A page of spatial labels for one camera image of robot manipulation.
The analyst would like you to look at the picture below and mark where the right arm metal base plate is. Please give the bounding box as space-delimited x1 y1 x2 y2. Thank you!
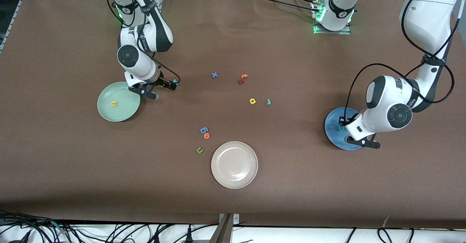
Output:
120 0 162 31

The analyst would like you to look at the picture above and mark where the black looped cable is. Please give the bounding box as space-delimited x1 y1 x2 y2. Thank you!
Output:
377 227 393 243

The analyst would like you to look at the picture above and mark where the black cable on mat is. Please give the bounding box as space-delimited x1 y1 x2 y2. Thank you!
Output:
251 0 321 12

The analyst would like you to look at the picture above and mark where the brown table mat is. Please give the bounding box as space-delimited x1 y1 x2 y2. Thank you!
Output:
0 0 466 229

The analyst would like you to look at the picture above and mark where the teal cable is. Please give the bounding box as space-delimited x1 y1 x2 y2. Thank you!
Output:
49 219 68 234

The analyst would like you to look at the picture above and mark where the beige plastic plate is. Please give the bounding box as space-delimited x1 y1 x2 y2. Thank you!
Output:
211 141 259 189

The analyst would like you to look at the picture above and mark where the aluminium frame rail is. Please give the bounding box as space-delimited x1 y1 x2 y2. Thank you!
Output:
0 0 37 53

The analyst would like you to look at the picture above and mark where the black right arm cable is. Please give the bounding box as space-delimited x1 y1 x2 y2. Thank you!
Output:
106 0 180 84

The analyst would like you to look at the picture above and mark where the grey metal table bracket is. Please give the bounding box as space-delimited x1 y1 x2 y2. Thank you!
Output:
209 213 240 243

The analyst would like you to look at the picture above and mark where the blue plastic plate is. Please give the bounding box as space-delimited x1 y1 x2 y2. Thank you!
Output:
324 107 364 151

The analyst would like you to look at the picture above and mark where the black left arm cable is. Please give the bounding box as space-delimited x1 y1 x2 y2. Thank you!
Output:
344 0 466 119

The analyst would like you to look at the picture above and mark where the light green plastic plate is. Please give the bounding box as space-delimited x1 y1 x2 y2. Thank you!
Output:
97 82 141 122

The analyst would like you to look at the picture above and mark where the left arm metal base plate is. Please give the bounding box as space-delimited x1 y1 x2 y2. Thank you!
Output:
312 0 352 35

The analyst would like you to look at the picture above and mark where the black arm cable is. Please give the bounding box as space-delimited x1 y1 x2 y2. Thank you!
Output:
344 0 466 119
106 0 180 84

